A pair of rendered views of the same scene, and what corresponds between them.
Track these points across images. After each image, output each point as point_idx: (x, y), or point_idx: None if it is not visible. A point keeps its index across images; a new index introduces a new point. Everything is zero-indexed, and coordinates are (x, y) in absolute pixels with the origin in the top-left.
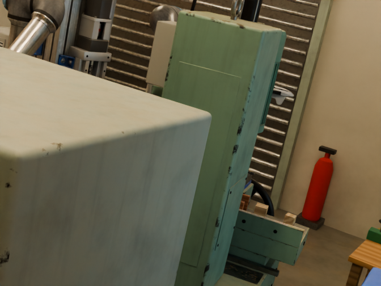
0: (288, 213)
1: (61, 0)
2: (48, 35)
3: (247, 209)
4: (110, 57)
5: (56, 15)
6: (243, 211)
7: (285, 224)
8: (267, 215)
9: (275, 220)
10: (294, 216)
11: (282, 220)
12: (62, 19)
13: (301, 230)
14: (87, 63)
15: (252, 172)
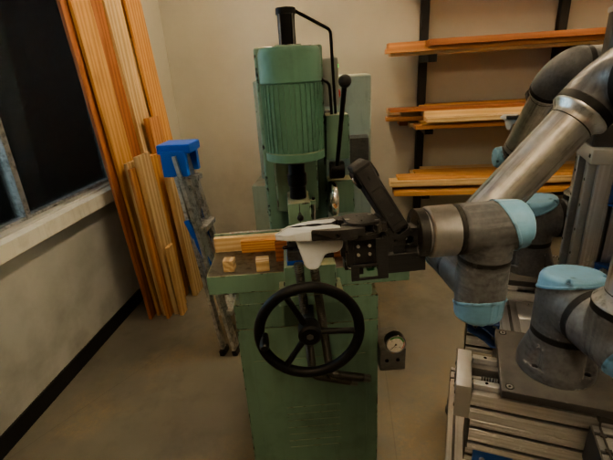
0: (232, 259)
1: (552, 61)
2: (535, 105)
3: (279, 269)
4: (591, 156)
5: (534, 78)
6: (271, 229)
7: (231, 232)
8: (254, 271)
9: (241, 236)
10: (224, 258)
11: (237, 273)
12: (538, 84)
13: (215, 234)
14: (576, 159)
15: (286, 247)
